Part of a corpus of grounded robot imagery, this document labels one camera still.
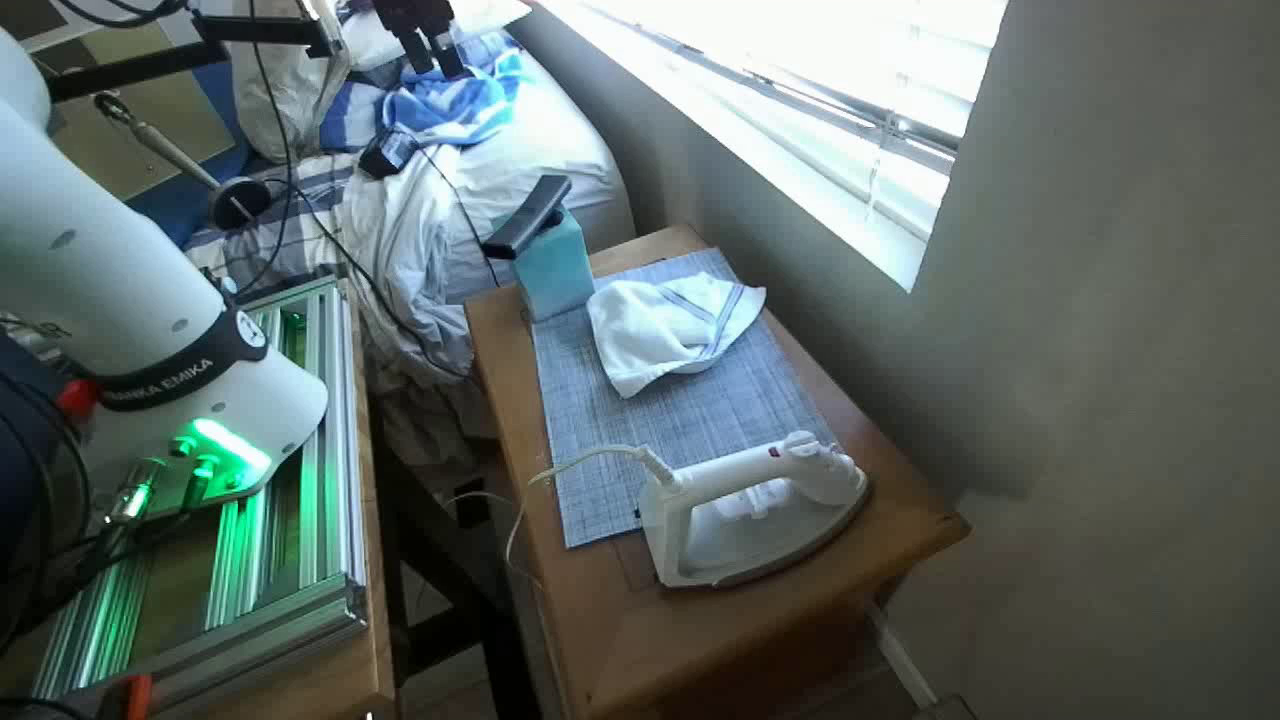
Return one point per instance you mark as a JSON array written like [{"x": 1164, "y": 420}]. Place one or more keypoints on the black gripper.
[{"x": 415, "y": 15}]

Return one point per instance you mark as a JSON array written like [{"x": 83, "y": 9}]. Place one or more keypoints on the white clothes iron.
[{"x": 744, "y": 514}]

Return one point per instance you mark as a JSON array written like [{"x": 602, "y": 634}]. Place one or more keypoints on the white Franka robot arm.
[{"x": 107, "y": 267}]

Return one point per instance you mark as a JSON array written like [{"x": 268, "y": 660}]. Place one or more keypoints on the white tea towel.
[{"x": 665, "y": 324}]

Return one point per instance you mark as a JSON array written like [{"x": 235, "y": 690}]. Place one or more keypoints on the blue white striped cloth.
[{"x": 443, "y": 102}]

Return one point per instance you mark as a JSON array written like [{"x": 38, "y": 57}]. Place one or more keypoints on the white pillow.
[{"x": 287, "y": 82}]

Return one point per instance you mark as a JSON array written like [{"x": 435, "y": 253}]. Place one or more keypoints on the black flat device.
[{"x": 526, "y": 212}]

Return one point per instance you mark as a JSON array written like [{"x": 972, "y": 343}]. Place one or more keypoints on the teal box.
[{"x": 553, "y": 274}]

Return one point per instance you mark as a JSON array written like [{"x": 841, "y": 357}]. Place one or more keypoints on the silver rod with black end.
[{"x": 162, "y": 146}]

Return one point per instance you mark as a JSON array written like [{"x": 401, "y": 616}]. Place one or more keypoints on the black tripod bar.
[{"x": 134, "y": 67}]

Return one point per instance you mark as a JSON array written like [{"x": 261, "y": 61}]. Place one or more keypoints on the olive cushion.
[{"x": 122, "y": 134}]

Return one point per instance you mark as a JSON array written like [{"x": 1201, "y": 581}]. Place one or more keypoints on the blue-grey checked placemat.
[{"x": 693, "y": 413}]

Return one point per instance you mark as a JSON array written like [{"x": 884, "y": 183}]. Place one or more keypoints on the red clamp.
[{"x": 78, "y": 397}]

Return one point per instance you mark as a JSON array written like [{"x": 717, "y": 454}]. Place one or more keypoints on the dark navy bag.
[{"x": 23, "y": 454}]

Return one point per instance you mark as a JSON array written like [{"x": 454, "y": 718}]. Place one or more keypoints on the wooden side table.
[{"x": 642, "y": 624}]

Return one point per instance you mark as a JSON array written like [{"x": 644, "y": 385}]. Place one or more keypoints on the orange clamp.
[{"x": 134, "y": 695}]

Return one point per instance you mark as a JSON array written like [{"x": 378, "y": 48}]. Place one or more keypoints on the dark wooden stool frame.
[{"x": 443, "y": 563}]

